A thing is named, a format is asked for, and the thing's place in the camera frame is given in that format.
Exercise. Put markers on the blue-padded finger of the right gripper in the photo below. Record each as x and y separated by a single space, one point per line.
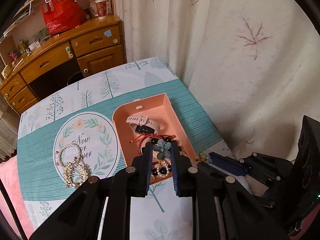
226 164

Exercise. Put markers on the red white paper cup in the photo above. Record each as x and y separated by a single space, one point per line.
101 6

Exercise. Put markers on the red plastic bag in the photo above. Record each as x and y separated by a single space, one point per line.
62 15

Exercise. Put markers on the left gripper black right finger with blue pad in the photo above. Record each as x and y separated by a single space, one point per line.
221 207

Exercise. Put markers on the white lace fabric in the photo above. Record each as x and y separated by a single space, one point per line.
9 123

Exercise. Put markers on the teal fabric flower clip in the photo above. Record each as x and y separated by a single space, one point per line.
163 149

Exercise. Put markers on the pink jewelry box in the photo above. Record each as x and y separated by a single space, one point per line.
158 108

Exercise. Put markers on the pink bed blanket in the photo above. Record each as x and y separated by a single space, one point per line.
10 180

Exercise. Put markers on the tree-print teal tablecloth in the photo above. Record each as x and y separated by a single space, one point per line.
81 114

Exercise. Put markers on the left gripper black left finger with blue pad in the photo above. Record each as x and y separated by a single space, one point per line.
100 208

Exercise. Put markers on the wooden desk with drawers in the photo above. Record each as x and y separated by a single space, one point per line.
88 49

